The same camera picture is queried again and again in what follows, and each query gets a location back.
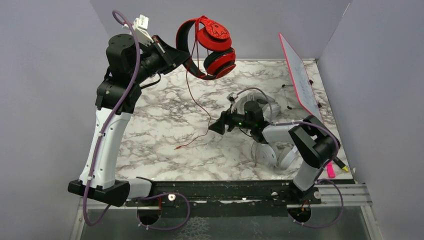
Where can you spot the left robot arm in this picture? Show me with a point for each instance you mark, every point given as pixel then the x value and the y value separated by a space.
pixel 129 64

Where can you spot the white gaming headset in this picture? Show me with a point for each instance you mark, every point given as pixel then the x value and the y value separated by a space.
pixel 272 157

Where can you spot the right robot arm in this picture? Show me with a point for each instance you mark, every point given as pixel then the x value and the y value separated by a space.
pixel 316 144

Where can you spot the pink-framed whiteboard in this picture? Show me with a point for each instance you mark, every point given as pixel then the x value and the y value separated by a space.
pixel 303 91

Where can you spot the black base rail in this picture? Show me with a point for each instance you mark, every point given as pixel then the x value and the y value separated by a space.
pixel 235 198

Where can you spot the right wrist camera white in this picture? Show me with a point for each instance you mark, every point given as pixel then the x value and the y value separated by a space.
pixel 232 98

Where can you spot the pink highlighter marker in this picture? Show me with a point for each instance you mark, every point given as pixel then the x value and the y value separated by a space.
pixel 330 170

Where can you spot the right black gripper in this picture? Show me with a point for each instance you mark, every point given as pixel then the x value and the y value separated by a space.
pixel 225 119

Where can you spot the black whiteboard stand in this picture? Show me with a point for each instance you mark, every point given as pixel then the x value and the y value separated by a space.
pixel 290 97

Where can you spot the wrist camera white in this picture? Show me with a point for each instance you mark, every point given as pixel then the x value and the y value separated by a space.
pixel 232 98
pixel 140 27

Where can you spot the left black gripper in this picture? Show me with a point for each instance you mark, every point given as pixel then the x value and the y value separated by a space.
pixel 171 57

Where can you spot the black yellow marker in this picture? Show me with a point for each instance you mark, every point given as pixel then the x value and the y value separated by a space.
pixel 341 164

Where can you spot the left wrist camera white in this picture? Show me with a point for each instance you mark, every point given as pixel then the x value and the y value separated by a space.
pixel 140 27

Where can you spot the red headphones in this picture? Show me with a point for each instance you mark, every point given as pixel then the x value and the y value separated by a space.
pixel 216 39

